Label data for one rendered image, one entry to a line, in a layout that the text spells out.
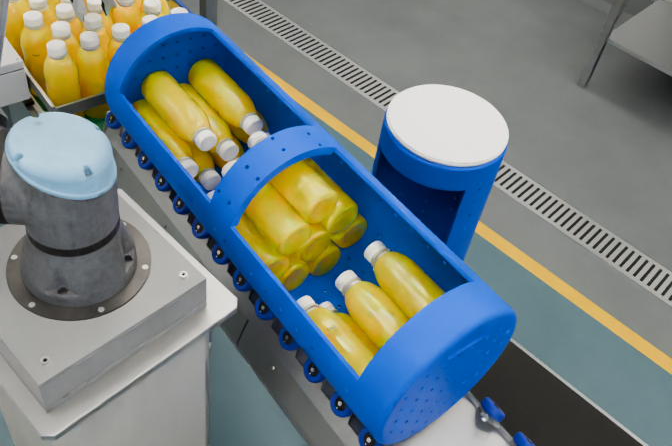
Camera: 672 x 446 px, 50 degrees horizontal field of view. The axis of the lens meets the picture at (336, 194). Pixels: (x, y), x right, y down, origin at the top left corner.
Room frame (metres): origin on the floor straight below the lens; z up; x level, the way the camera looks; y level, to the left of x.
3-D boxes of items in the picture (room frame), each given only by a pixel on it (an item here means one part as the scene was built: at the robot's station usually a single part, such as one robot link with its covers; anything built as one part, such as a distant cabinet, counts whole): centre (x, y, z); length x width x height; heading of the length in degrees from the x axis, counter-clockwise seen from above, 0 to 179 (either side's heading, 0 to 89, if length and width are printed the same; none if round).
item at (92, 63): (1.29, 0.59, 0.99); 0.07 x 0.07 x 0.19
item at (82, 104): (1.32, 0.49, 0.96); 0.40 x 0.01 x 0.03; 135
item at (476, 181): (1.30, -0.22, 0.59); 0.28 x 0.28 x 0.88
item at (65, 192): (0.60, 0.34, 1.38); 0.13 x 0.12 x 0.14; 100
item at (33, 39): (1.32, 0.73, 0.99); 0.07 x 0.07 x 0.19
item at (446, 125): (1.30, -0.22, 1.03); 0.28 x 0.28 x 0.01
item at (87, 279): (0.60, 0.33, 1.27); 0.15 x 0.15 x 0.10
